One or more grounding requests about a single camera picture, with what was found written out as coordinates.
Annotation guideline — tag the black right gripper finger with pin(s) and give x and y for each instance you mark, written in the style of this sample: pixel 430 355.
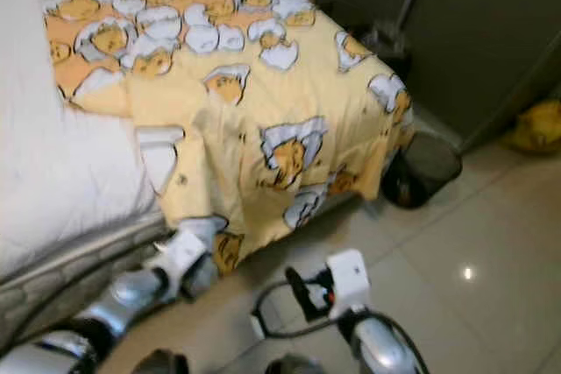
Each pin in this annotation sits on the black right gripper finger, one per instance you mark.
pixel 301 292

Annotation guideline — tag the yellow cartoon egg blanket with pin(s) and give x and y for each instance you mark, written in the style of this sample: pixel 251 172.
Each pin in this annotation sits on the yellow cartoon egg blanket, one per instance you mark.
pixel 245 129

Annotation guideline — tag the dark right robot leg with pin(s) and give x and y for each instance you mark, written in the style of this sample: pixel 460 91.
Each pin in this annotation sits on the dark right robot leg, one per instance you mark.
pixel 289 366

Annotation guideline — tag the dark robot leg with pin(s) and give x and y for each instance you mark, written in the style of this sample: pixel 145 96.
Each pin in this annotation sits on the dark robot leg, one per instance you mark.
pixel 158 363
pixel 289 366

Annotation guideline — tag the dark left robot leg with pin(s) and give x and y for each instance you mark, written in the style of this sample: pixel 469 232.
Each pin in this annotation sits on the dark left robot leg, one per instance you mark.
pixel 158 363

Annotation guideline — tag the black mesh waste bin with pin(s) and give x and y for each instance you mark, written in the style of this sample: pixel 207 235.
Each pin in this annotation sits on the black mesh waste bin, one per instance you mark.
pixel 425 168

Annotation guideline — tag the white quilted mattress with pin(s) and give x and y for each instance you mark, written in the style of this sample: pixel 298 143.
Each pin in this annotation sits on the white quilted mattress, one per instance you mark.
pixel 53 172

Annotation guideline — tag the dark grey bag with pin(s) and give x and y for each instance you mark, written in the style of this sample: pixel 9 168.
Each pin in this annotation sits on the dark grey bag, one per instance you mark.
pixel 386 48

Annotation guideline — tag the yellow soft toy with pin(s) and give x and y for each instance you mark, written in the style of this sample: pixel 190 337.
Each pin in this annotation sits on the yellow soft toy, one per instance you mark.
pixel 535 129

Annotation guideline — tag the dark grey wardrobe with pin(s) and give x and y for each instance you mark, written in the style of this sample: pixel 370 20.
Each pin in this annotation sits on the dark grey wardrobe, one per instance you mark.
pixel 473 32

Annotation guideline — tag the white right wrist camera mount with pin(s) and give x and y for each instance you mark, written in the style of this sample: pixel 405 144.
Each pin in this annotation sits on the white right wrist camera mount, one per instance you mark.
pixel 348 278

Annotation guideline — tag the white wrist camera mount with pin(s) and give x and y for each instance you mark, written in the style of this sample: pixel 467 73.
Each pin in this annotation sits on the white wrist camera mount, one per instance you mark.
pixel 180 251
pixel 348 278

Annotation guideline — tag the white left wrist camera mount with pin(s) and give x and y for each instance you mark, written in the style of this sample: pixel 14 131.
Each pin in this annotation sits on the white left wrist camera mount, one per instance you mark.
pixel 180 251

